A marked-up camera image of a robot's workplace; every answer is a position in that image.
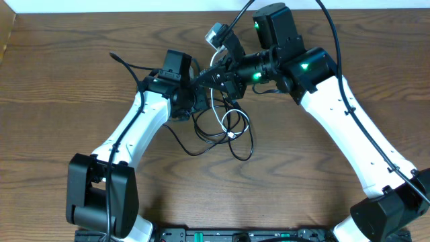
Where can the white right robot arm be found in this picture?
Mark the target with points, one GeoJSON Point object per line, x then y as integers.
{"type": "Point", "coordinates": [396, 191]}

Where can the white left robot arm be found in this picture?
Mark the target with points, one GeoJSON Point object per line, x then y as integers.
{"type": "Point", "coordinates": [102, 194]}

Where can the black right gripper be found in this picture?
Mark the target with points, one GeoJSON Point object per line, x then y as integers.
{"type": "Point", "coordinates": [230, 82]}

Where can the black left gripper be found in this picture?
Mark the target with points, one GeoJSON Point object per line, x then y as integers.
{"type": "Point", "coordinates": [203, 102]}

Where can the brown cardboard sheet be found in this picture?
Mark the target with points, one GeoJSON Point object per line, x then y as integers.
{"type": "Point", "coordinates": [7, 20]}

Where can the white back wall board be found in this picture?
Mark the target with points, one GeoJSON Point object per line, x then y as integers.
{"type": "Point", "coordinates": [95, 6]}

